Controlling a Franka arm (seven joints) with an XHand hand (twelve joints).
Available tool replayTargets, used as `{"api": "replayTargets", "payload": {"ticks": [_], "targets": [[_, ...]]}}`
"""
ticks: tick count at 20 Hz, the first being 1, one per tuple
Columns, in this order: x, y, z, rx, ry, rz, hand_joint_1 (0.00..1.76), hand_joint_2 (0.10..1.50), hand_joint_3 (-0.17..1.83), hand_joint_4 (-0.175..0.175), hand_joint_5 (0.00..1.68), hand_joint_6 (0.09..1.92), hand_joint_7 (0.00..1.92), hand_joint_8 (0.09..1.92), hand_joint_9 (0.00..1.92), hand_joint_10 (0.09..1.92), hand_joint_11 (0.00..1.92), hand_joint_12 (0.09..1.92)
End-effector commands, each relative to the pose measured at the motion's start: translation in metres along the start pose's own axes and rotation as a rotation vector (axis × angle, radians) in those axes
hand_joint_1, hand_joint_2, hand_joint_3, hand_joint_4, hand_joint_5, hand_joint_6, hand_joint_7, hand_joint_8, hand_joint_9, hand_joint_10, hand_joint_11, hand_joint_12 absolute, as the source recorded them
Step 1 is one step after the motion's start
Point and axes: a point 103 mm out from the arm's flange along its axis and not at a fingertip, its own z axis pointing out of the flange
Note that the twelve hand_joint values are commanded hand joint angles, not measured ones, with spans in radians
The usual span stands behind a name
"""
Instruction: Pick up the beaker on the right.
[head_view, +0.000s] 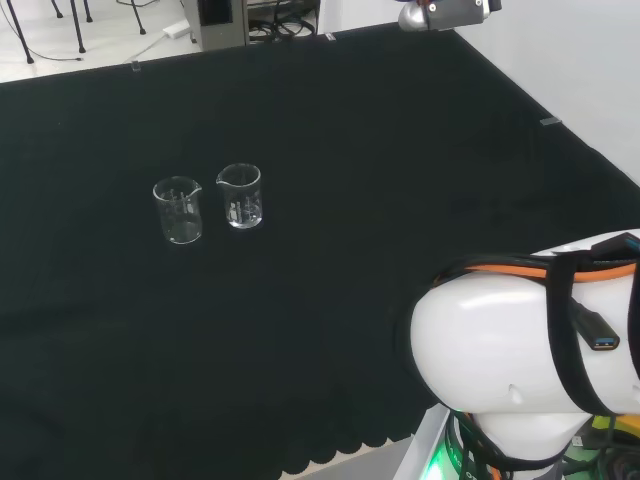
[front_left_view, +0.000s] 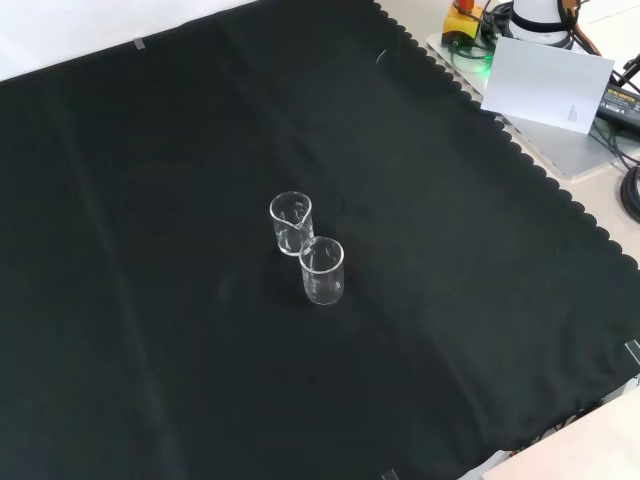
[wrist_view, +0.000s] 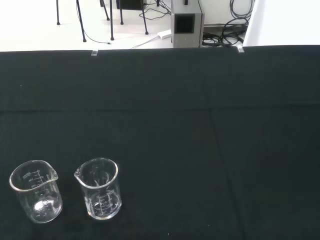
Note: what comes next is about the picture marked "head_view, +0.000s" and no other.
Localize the grey metal cabinet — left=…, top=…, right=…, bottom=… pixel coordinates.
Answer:
left=183, top=0, right=250, bottom=50

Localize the black cable bundle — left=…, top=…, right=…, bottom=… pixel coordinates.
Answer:
left=248, top=9, right=318, bottom=44

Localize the clear glass beaker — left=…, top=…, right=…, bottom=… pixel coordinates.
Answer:
left=152, top=175, right=203, bottom=246
left=215, top=162, right=263, bottom=231

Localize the black usb cable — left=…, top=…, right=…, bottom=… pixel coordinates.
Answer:
left=569, top=297, right=622, bottom=352

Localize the orange cable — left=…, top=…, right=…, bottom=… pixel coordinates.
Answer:
left=462, top=260, right=639, bottom=284

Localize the black bench cloth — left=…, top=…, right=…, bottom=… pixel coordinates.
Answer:
left=0, top=22, right=640, bottom=476

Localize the grey metal camera mount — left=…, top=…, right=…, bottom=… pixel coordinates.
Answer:
left=397, top=0, right=503, bottom=33

